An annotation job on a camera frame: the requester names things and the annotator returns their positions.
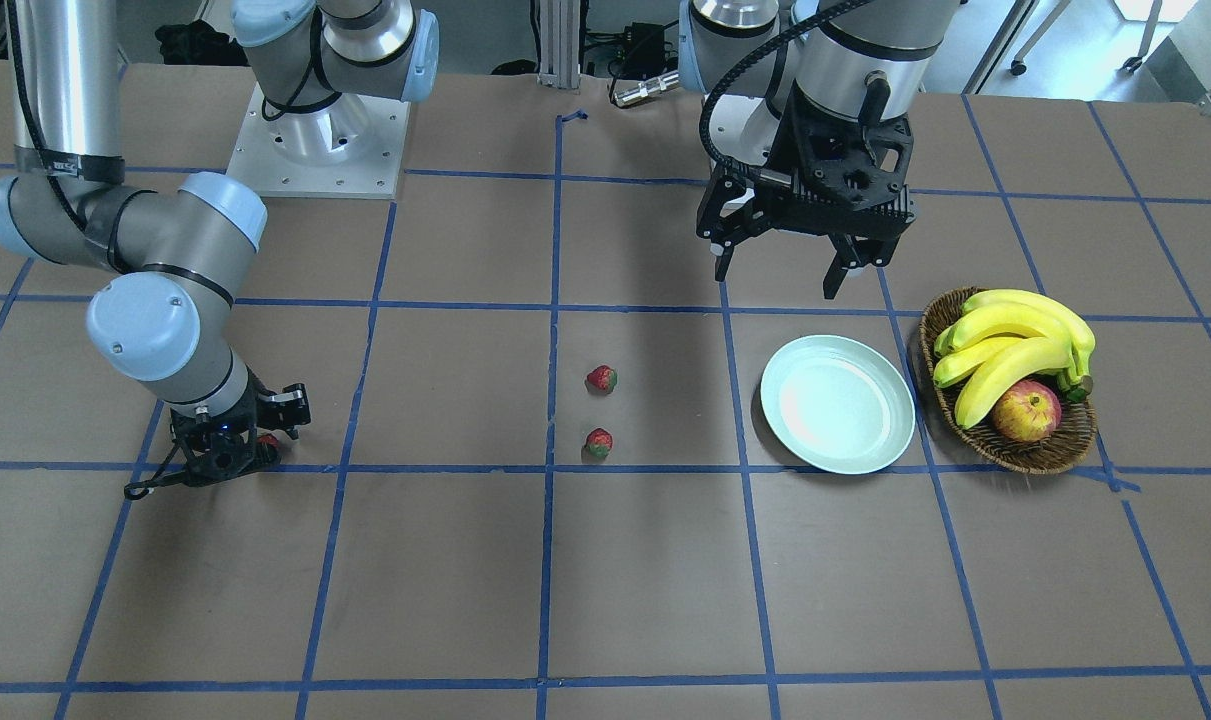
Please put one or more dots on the red strawberry near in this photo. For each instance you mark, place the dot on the red strawberry near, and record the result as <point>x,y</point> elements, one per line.
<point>598,444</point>

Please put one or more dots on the aluminium frame post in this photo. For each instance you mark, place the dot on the aluminium frame post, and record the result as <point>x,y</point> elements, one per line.
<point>560,35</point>

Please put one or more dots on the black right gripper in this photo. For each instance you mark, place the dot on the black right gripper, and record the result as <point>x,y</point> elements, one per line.
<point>248,413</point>

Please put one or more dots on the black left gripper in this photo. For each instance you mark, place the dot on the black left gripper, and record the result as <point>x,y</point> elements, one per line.
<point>786,146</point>

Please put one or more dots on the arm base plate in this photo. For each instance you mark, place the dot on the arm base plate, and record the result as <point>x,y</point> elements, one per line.
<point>350,150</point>

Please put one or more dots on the red strawberry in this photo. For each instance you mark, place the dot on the red strawberry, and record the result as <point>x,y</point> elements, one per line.
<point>598,444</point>
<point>602,380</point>

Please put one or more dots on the red apple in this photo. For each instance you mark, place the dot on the red apple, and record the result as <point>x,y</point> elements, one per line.
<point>1027,412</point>

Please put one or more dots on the woven wicker basket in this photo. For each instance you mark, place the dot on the woven wicker basket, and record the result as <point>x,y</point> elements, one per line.
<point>1062,450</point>

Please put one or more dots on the light green plate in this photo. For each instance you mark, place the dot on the light green plate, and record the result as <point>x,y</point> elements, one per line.
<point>837,404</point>

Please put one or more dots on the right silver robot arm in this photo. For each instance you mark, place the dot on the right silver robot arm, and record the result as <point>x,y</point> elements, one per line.
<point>177,259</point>

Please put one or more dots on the red strawberry far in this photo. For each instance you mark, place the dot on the red strawberry far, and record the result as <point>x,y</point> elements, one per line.
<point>602,380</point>

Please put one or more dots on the yellow banana bunch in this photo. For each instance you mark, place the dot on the yellow banana bunch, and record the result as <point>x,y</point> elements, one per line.
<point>1006,336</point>

